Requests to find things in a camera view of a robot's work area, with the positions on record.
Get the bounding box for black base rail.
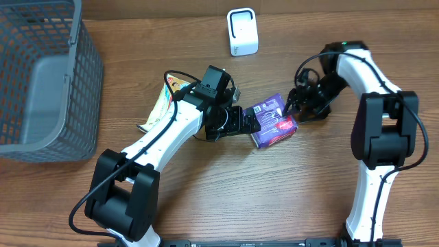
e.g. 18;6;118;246
158;237;403;247

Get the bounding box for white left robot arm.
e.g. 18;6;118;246
80;66;261;246

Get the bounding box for white barcode scanner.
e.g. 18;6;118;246
226;8;259;56

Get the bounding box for yellow snack bag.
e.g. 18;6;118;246
137;75;189;133

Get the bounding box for grey plastic basket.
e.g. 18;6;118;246
1;0;104;163

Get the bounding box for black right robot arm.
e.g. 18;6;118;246
283;41;425;246

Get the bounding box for red purple packet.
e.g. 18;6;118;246
249;93;298;148

